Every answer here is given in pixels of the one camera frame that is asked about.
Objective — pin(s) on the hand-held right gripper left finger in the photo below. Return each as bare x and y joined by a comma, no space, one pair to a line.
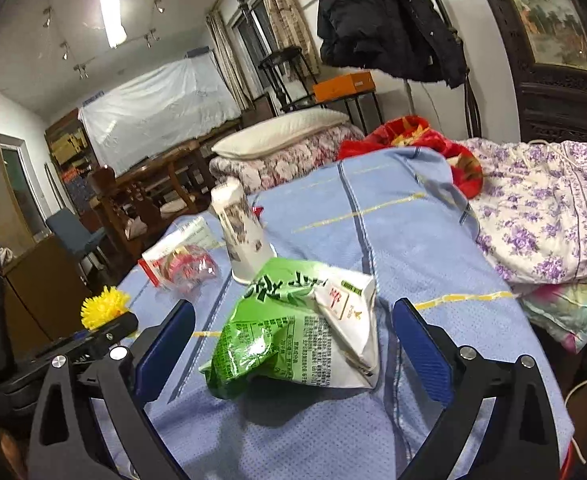
166,355

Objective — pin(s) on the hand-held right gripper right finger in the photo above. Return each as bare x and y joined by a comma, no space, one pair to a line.
423,357

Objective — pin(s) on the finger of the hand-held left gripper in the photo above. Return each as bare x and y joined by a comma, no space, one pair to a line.
118,327

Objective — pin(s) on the yellow spiky ball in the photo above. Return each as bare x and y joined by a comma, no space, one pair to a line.
103,305

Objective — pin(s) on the green snack bag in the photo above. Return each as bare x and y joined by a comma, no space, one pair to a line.
283,330

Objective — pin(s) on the brown wooden cabinet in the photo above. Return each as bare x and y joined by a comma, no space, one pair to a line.
38,290

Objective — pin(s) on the red crumpled plastic wrapper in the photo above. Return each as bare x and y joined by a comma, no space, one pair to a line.
191,266

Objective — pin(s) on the blue chair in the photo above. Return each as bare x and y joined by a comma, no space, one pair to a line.
71,232

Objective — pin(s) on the light blue blanket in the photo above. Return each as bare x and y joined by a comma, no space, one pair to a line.
398,240

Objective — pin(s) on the white and red box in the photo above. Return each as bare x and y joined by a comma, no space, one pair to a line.
193,232

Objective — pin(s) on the wooden chair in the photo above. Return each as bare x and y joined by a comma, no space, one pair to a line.
123,200

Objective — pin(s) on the printed paper cup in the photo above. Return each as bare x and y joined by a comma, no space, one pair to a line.
241,240

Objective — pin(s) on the pastel floral quilt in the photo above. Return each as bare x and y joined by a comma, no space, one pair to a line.
568,310

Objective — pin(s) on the grey door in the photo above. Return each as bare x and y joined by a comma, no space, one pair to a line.
21,190

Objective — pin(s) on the shelf of boxes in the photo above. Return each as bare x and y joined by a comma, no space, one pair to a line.
66,155

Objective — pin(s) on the wooden table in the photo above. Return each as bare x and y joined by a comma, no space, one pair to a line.
183,152

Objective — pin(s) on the purple floral sheet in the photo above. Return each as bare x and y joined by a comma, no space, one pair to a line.
548,210

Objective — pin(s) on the pink floral quilt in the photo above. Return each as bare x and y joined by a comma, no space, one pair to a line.
283,165

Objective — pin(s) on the red blanket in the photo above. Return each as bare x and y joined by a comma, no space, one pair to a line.
413,132

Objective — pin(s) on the white cloth cover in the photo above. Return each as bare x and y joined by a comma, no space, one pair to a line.
158,105

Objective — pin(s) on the white pillow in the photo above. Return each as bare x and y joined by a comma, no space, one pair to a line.
278,132

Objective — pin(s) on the black metal stand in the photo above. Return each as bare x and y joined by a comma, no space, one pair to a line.
358,112

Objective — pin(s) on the black metal coat rack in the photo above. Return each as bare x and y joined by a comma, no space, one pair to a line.
471,105

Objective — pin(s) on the flat orange box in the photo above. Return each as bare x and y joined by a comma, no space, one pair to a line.
343,86

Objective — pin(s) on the beige curtain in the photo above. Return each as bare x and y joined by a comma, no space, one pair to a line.
226,60
283,10

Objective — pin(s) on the ceiling tube light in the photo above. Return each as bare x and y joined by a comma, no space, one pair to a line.
112,10

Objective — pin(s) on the black round stool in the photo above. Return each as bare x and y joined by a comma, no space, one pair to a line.
286,57

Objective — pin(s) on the black jacket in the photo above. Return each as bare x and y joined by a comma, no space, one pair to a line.
383,15

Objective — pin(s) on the dark framed landscape painting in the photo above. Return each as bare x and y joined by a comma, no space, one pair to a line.
548,20

